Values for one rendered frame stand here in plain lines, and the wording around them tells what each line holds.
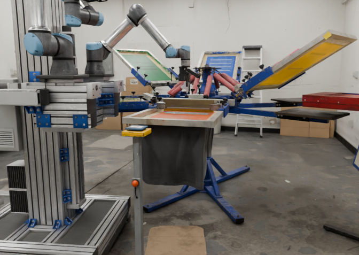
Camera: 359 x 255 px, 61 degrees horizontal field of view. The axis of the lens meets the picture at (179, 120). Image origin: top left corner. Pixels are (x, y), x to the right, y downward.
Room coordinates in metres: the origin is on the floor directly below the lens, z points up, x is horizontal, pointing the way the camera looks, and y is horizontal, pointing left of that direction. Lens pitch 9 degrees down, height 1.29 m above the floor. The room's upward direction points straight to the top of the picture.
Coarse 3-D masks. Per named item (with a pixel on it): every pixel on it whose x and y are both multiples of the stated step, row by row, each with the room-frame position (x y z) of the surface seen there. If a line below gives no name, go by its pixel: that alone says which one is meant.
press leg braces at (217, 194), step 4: (208, 160) 3.17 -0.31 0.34; (208, 164) 3.13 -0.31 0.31; (212, 164) 3.36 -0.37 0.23; (216, 164) 3.36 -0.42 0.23; (208, 168) 3.11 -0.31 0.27; (212, 168) 3.10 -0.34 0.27; (216, 168) 3.40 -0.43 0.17; (220, 168) 3.41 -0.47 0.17; (212, 172) 3.07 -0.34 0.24; (220, 172) 3.44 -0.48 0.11; (224, 172) 3.47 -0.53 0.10; (212, 176) 3.03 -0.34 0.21; (224, 176) 3.45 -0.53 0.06; (212, 180) 3.00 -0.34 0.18; (212, 184) 3.00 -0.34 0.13; (216, 184) 2.97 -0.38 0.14; (184, 188) 2.99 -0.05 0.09; (216, 188) 2.94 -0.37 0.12; (180, 192) 2.97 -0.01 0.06; (184, 192) 2.97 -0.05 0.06; (216, 192) 2.90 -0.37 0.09; (216, 196) 2.87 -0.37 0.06; (220, 196) 2.87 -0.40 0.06
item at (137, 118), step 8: (144, 112) 2.20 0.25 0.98; (152, 112) 2.37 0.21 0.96; (128, 120) 1.91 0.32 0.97; (136, 120) 1.90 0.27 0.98; (144, 120) 1.88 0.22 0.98; (152, 120) 1.87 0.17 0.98; (160, 120) 1.86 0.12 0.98; (168, 120) 1.84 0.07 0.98; (176, 120) 1.83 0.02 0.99; (184, 120) 1.82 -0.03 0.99; (192, 120) 1.81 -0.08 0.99; (200, 120) 1.81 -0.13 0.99; (208, 120) 1.81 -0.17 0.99; (216, 120) 1.89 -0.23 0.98
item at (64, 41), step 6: (54, 36) 1.76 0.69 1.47; (60, 36) 1.78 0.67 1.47; (66, 36) 1.80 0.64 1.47; (60, 42) 1.76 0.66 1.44; (66, 42) 1.79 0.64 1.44; (72, 42) 1.84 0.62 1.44; (60, 48) 1.76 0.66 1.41; (66, 48) 1.79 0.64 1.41; (72, 48) 1.84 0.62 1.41; (60, 54) 1.78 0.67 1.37; (66, 54) 1.79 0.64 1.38; (72, 54) 1.83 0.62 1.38
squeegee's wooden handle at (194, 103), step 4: (164, 100) 2.46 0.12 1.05; (168, 100) 2.45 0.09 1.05; (172, 100) 2.45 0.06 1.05; (176, 100) 2.44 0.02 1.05; (180, 100) 2.43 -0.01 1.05; (184, 100) 2.42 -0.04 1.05; (188, 100) 2.41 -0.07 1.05; (192, 100) 2.41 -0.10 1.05; (196, 100) 2.40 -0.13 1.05; (200, 100) 2.39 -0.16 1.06; (204, 100) 2.38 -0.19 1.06; (208, 100) 2.37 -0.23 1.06; (212, 100) 2.37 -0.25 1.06; (168, 104) 2.46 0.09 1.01; (172, 104) 2.45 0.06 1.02; (176, 104) 2.44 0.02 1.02; (180, 104) 2.43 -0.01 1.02; (184, 104) 2.42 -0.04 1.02; (188, 104) 2.41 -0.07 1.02; (192, 104) 2.40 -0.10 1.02; (196, 104) 2.40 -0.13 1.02; (200, 104) 2.39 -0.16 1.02; (204, 104) 2.38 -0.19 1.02; (208, 104) 2.37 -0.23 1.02
